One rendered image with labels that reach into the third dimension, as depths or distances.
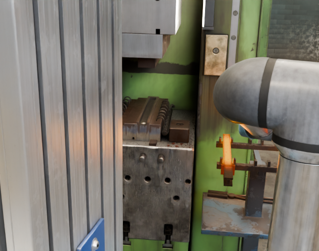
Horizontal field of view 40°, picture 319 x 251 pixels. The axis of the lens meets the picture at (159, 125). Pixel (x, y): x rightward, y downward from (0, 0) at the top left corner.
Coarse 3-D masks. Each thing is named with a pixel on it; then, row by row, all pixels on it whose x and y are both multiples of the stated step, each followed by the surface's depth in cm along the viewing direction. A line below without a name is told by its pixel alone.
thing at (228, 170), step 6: (228, 138) 174; (228, 144) 168; (228, 150) 162; (228, 156) 156; (228, 162) 151; (222, 168) 148; (228, 168) 146; (234, 168) 147; (222, 174) 149; (228, 174) 141; (228, 180) 139
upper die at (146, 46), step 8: (128, 40) 174; (136, 40) 174; (144, 40) 173; (152, 40) 173; (160, 40) 173; (168, 40) 203; (128, 48) 175; (136, 48) 175; (144, 48) 174; (152, 48) 174; (160, 48) 174; (128, 56) 176; (136, 56) 176; (144, 56) 175; (152, 56) 175; (160, 56) 175
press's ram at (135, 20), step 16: (128, 0) 169; (144, 0) 169; (160, 0) 168; (176, 0) 168; (128, 16) 171; (144, 16) 170; (160, 16) 170; (176, 16) 171; (128, 32) 173; (144, 32) 172; (160, 32) 172
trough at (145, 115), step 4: (148, 100) 217; (152, 100) 222; (148, 104) 215; (152, 104) 215; (148, 108) 209; (144, 112) 202; (148, 112) 202; (144, 116) 197; (148, 116) 197; (140, 120) 189; (144, 120) 191; (140, 124) 186; (144, 124) 186
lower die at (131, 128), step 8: (128, 104) 216; (136, 104) 213; (144, 104) 213; (160, 104) 213; (128, 112) 204; (136, 112) 201; (152, 112) 198; (128, 120) 189; (136, 120) 190; (152, 120) 190; (160, 120) 190; (128, 128) 186; (136, 128) 186; (144, 128) 185; (152, 128) 185; (160, 128) 185; (128, 136) 187; (136, 136) 187; (144, 136) 186; (152, 136) 186; (160, 136) 187
